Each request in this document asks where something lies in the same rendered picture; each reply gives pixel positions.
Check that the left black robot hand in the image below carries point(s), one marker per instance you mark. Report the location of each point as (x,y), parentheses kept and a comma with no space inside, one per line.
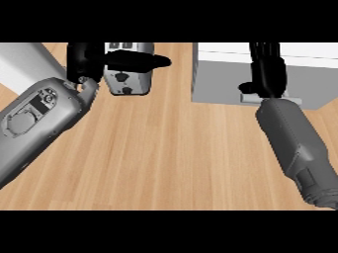
(88,59)

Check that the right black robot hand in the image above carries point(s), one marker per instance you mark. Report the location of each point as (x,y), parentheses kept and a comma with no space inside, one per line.
(266,72)

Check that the grey drawer cabinet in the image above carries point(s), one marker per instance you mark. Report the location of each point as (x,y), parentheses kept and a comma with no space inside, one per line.
(313,79)

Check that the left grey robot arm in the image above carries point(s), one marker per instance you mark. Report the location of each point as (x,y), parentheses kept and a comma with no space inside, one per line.
(28,131)

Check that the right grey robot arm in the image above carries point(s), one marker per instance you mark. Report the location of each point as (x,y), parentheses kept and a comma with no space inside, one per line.
(298,148)

